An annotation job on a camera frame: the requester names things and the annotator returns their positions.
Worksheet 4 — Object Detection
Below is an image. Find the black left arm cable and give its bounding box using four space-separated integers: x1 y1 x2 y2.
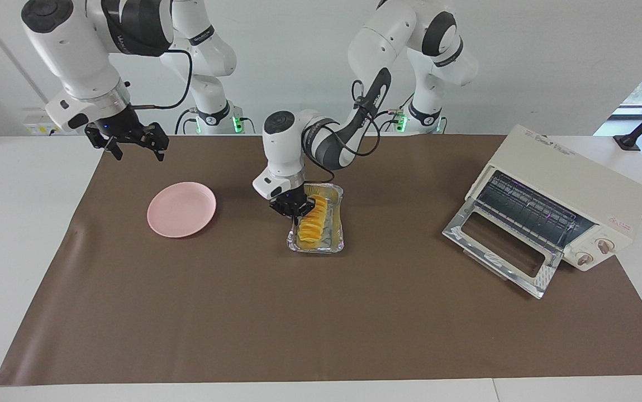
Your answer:
298 78 394 185

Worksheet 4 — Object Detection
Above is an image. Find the brown paper table mat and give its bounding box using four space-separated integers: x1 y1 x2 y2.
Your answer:
0 134 642 386

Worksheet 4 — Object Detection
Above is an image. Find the black base cable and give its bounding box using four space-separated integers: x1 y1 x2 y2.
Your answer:
174 108 198 135
379 92 415 133

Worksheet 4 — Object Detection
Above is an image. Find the white power strip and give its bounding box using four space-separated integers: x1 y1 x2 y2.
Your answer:
23 109 75 136

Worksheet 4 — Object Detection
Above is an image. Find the black left base cable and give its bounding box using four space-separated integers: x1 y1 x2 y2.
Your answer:
379 92 415 133

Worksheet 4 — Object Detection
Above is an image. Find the silver glass oven door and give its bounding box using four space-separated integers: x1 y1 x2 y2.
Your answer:
442 200 564 299

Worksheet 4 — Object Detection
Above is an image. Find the yellow sliced bread loaf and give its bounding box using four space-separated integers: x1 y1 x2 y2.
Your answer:
297 195 330 250

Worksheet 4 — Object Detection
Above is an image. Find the pink round plate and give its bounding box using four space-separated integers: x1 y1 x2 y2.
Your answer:
147 181 217 239

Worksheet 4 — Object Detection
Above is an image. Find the cream white toaster oven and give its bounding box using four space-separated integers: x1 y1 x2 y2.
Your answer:
465 124 642 272

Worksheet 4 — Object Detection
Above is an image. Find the metal oven wire rack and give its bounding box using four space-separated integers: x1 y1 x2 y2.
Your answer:
474 170 598 253

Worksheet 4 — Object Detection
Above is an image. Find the aluminium foil baking tray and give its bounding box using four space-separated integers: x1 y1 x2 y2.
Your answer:
286 183 345 255

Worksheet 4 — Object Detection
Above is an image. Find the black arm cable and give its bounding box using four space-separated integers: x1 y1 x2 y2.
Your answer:
131 47 193 110
298 78 394 185

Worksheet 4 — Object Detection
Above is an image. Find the black right base cable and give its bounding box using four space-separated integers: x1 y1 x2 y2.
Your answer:
174 108 198 135

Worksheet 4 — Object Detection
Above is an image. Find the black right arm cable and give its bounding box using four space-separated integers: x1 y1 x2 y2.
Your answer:
131 47 193 110

